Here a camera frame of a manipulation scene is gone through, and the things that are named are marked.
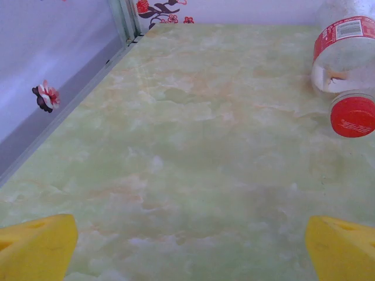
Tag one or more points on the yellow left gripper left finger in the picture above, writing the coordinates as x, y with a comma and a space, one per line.
32, 248

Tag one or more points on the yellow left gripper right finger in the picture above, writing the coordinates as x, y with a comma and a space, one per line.
345, 251

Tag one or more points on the clear bottle red cola label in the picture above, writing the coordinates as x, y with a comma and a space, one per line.
342, 58

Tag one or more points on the aluminium frame post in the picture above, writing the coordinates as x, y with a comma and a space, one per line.
124, 20

